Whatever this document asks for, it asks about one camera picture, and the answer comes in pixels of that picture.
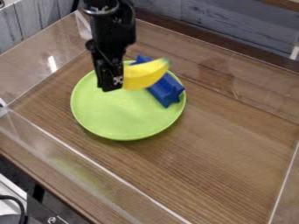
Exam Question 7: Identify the black device with knob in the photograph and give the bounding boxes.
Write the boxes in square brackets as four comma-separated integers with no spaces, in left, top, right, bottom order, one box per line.
[0,200,71,224]

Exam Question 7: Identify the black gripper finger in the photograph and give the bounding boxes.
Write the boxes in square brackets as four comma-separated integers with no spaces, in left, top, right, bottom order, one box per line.
[94,59,124,92]

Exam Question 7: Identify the yellow toy banana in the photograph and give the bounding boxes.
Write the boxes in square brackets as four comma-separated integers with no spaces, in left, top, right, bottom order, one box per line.
[123,58,171,90]

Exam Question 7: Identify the blue star-shaped block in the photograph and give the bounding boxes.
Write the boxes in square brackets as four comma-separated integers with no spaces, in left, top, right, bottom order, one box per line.
[131,54,184,108]

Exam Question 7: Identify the clear acrylic tray enclosure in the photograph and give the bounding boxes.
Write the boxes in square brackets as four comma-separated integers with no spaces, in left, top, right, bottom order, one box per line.
[0,12,299,224]

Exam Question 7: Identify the black cable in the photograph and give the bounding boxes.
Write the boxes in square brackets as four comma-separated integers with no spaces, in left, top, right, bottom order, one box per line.
[0,194,28,224]

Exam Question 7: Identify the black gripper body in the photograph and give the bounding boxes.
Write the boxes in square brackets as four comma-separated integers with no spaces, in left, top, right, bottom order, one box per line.
[79,0,138,64]

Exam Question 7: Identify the green round plate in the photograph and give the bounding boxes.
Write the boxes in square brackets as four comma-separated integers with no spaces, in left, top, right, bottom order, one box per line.
[70,72,186,141]

